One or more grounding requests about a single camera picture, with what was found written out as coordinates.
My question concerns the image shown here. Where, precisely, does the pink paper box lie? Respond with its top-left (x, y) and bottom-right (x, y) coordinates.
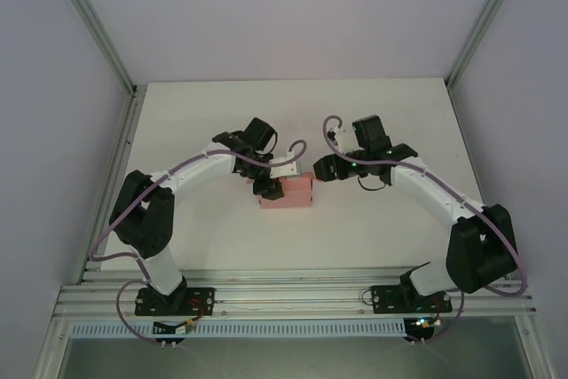
top-left (259, 177), bottom-right (315, 210)

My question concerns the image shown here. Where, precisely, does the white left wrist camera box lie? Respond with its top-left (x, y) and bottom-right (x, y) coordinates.
top-left (268, 151), bottom-right (305, 179)

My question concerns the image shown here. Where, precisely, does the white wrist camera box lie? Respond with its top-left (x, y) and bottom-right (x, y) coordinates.
top-left (327, 127), bottom-right (352, 150)
top-left (268, 151), bottom-right (305, 179)

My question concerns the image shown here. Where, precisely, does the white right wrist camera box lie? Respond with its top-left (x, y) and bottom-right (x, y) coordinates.
top-left (327, 127), bottom-right (352, 150)

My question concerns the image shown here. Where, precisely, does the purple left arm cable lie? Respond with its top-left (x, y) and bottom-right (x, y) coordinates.
top-left (88, 138), bottom-right (309, 345)

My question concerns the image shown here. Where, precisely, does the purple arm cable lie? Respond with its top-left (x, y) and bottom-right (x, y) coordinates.
top-left (321, 114), bottom-right (529, 345)
top-left (88, 138), bottom-right (309, 345)

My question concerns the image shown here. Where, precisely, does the aluminium mounting rail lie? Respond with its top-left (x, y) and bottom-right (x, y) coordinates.
top-left (51, 266), bottom-right (539, 323)

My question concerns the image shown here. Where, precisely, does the aluminium table side rail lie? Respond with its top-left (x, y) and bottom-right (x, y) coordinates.
top-left (446, 80), bottom-right (511, 278)
top-left (77, 84), bottom-right (146, 285)

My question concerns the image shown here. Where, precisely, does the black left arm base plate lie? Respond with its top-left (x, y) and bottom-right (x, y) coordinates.
top-left (134, 286), bottom-right (217, 317)

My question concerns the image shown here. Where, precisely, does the slotted pale blue cable duct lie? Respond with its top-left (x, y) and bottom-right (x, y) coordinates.
top-left (70, 319), bottom-right (408, 339)

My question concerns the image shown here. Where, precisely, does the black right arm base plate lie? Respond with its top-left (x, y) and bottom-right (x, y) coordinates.
top-left (371, 284), bottom-right (454, 314)

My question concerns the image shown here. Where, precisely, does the aluminium frame post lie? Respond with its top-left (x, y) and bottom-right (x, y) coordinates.
top-left (46, 0), bottom-right (138, 97)
top-left (445, 0), bottom-right (533, 90)

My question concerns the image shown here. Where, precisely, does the small wired connector board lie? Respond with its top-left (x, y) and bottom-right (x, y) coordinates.
top-left (404, 315), bottom-right (444, 347)
top-left (153, 319), bottom-right (199, 350)

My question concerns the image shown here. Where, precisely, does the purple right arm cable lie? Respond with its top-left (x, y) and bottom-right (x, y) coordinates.
top-left (321, 114), bottom-right (529, 345)

